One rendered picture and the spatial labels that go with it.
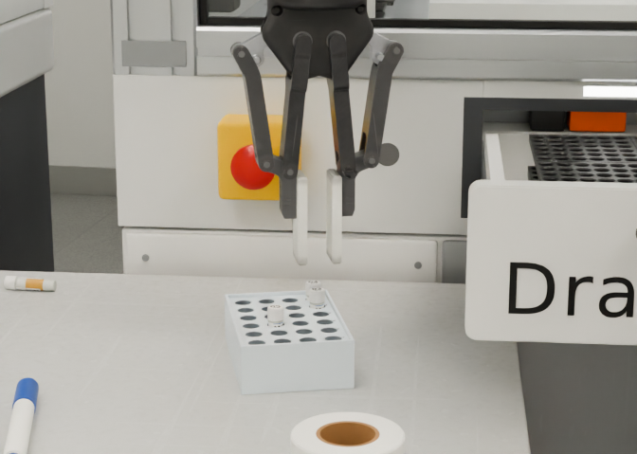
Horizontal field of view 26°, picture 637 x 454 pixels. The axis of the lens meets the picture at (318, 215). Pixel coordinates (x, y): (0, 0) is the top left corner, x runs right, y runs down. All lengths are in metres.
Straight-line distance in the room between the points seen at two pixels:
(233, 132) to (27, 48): 0.96
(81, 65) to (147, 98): 3.47
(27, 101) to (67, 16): 2.54
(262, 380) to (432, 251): 0.33
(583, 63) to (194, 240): 0.39
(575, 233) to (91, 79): 3.89
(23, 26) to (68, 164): 2.73
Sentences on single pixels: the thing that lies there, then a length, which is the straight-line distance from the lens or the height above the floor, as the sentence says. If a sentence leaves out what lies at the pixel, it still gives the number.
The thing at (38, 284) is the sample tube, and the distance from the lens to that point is 1.27.
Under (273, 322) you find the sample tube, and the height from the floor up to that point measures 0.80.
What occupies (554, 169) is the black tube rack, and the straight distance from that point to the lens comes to 1.12.
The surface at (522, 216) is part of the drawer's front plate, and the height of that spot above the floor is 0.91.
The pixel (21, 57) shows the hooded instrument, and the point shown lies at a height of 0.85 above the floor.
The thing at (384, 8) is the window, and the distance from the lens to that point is 1.27.
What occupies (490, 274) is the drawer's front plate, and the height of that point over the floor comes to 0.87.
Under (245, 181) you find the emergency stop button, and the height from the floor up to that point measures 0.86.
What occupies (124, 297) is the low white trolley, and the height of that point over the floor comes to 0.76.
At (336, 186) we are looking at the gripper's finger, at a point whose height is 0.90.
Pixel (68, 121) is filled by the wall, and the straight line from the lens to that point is 4.81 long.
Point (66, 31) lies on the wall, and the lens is 4.76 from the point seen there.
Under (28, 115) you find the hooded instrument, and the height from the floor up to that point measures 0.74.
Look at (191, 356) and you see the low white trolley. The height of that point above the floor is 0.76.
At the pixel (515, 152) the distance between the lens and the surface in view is 1.29.
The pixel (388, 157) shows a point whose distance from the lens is 1.27.
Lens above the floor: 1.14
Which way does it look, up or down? 15 degrees down
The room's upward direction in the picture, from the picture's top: straight up
